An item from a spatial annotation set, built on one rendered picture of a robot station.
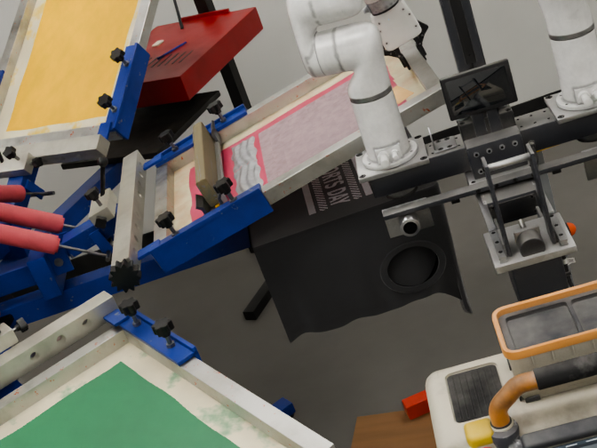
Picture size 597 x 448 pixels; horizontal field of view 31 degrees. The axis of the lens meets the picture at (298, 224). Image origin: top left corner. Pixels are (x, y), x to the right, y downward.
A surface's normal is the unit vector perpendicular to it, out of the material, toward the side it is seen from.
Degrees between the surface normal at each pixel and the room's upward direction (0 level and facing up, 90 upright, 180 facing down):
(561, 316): 0
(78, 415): 0
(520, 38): 90
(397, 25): 90
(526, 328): 0
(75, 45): 32
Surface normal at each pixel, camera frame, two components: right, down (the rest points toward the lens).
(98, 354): 0.56, 0.21
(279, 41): 0.11, 0.43
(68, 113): -0.47, -0.43
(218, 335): -0.31, -0.84
